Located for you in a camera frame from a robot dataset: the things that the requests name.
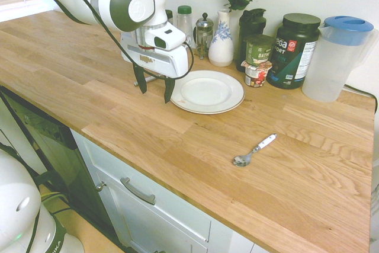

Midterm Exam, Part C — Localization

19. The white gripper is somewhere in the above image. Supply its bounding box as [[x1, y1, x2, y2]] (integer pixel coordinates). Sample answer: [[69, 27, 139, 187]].
[[120, 32, 190, 104]]

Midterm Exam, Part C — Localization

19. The white-handled metal spoon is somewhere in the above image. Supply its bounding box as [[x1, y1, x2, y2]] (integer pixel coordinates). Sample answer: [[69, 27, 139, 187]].
[[233, 133, 278, 168]]

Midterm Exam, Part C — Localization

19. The white plate with gold rim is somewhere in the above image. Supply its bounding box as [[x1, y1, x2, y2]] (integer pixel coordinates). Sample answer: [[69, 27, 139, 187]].
[[170, 70, 246, 115]]

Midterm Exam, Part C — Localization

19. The clear bottle with green cap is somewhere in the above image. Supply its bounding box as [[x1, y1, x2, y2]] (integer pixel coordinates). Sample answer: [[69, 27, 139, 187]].
[[176, 5, 194, 48]]

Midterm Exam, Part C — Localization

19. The glass French press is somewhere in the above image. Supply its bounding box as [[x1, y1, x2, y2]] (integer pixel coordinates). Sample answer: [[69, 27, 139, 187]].
[[194, 12, 214, 60]]

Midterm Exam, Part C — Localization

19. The white vase with blue print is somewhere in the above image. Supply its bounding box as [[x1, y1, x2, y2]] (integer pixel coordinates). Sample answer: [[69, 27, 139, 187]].
[[208, 9, 235, 67]]

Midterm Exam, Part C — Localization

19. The red and white yogurt cup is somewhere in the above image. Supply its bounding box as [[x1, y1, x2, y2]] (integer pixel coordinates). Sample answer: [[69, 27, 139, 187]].
[[240, 59, 273, 88]]

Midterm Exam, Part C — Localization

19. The green oatmeal cup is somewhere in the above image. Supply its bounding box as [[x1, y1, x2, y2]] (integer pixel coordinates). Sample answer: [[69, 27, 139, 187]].
[[245, 34, 275, 66]]

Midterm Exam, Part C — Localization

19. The black shaker bottle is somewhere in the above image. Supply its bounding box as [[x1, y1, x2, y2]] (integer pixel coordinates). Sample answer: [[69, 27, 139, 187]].
[[235, 8, 267, 72]]

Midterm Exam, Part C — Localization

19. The black dishwasher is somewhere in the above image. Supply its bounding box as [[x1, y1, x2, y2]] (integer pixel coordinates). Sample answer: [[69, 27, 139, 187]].
[[0, 85, 119, 242]]

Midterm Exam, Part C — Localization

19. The black protein powder tub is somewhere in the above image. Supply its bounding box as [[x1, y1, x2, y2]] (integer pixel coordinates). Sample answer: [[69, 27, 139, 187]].
[[266, 12, 322, 90]]

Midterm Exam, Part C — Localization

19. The clear plastic pitcher with lid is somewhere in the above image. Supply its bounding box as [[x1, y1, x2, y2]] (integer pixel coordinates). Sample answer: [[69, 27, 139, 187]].
[[301, 15, 375, 103]]

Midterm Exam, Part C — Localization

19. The white-handled metal fork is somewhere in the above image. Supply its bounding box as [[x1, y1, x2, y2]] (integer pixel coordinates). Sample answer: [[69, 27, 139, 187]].
[[133, 75, 158, 87]]

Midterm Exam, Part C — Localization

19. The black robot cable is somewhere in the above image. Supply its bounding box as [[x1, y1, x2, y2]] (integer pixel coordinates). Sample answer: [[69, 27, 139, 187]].
[[57, 0, 195, 81]]

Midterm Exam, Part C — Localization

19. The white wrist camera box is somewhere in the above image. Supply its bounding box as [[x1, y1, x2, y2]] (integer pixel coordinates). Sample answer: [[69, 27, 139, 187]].
[[147, 23, 187, 51]]

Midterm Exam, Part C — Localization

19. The silver drawer handle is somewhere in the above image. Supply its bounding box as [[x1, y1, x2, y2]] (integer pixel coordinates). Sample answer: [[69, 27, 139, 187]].
[[120, 177, 157, 206]]

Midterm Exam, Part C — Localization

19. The black power cable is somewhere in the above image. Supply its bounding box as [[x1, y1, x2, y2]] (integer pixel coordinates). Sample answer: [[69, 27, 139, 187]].
[[343, 84, 378, 103]]

